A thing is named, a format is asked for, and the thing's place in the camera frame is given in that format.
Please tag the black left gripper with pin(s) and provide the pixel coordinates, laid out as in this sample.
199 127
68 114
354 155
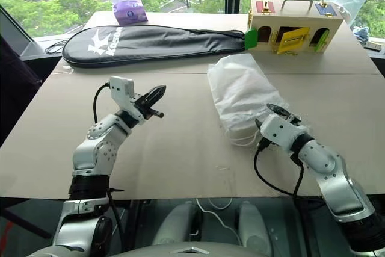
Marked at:
143 108

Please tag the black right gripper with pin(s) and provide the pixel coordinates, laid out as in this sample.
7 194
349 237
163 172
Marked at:
294 119

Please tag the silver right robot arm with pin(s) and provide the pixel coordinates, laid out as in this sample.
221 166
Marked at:
337 184

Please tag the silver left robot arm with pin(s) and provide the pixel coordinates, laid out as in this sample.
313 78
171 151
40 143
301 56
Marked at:
93 151

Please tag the black racket cover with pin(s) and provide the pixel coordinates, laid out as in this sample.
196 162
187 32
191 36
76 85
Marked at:
150 43

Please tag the clear zip plastic bag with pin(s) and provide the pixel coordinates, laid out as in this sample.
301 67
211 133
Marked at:
346 1

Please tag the clear tape scrap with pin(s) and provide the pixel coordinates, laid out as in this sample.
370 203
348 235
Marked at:
221 167

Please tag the purple tissue pack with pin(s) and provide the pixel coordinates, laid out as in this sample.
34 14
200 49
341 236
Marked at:
129 13

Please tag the wooden lock box toy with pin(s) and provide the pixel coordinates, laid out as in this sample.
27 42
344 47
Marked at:
300 19

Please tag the grey rounded shape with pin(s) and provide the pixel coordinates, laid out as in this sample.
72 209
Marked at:
255 227
177 224

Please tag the blue crumpled cloth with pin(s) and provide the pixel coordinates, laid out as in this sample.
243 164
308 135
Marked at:
361 32

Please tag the small black flat device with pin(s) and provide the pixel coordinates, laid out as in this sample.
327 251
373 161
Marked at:
373 47

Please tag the dark purple fabric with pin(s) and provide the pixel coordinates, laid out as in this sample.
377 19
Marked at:
15 88

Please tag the grey robot torso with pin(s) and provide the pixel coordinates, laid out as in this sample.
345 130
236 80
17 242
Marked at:
150 251

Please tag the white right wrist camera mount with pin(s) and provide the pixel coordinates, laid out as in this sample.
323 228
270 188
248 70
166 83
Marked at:
282 130

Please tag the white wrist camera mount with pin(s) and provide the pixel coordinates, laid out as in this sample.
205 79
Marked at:
282 130
120 88

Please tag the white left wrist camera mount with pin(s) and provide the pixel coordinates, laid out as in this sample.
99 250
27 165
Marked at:
120 88

